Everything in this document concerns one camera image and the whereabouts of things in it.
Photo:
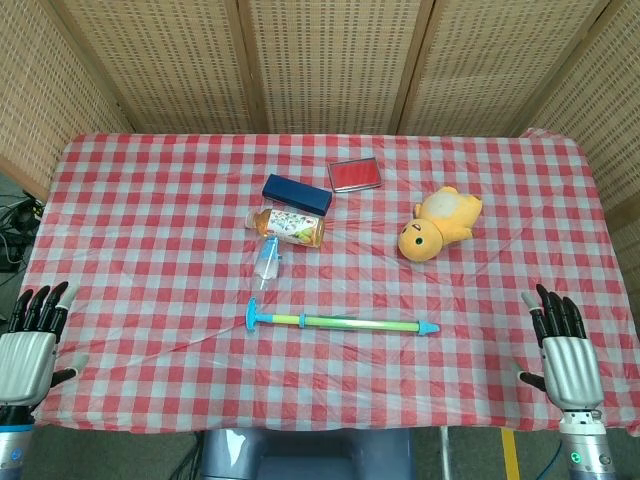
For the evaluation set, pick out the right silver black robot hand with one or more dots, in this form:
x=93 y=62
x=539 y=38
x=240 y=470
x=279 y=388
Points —
x=572 y=370

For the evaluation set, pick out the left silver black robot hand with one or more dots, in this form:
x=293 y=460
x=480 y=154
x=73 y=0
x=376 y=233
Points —
x=25 y=360

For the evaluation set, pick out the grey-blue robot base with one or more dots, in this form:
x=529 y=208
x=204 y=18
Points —
x=305 y=455

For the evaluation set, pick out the white table leg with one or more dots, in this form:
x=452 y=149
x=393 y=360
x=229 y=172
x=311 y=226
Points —
x=445 y=455

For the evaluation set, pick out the orange plush toy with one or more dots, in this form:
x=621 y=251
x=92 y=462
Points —
x=440 y=220

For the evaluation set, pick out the red white checkered tablecloth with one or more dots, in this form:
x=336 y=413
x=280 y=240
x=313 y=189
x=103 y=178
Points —
x=150 y=200

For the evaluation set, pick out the woven bamboo screen panel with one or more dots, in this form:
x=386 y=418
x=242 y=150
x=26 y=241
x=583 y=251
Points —
x=165 y=65
x=335 y=65
x=40 y=100
x=490 y=65
x=600 y=125

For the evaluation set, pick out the small clear spray bottle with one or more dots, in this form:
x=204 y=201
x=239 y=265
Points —
x=267 y=262

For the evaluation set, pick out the red ink pad silver rim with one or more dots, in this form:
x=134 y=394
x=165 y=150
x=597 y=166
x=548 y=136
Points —
x=355 y=175

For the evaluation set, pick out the amber tea bottle printed label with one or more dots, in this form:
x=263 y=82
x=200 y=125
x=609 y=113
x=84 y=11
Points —
x=295 y=229

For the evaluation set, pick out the navy blue rectangular box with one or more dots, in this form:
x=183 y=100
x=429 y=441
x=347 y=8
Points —
x=295 y=195

